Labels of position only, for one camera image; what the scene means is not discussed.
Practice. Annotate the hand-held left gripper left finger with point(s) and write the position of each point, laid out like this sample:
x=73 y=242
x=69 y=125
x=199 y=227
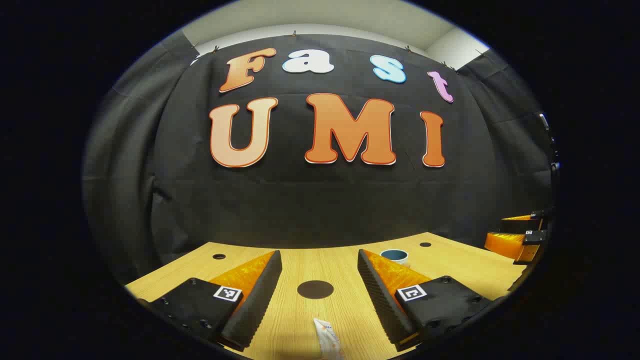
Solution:
x=255 y=305

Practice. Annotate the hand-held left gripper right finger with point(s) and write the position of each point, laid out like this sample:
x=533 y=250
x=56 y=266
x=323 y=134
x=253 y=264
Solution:
x=380 y=300

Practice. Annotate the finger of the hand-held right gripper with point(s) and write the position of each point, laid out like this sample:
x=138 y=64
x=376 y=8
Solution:
x=532 y=237
x=520 y=226

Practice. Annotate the dark round coaster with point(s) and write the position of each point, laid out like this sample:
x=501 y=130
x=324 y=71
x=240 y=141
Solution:
x=315 y=289

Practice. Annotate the white toothpaste tube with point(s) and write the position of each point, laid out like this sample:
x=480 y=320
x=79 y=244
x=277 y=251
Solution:
x=327 y=340

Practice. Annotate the wooden desktop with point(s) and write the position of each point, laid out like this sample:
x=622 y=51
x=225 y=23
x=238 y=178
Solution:
x=320 y=265

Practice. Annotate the black backdrop cloth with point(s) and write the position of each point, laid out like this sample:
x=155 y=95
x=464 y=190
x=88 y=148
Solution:
x=310 y=200

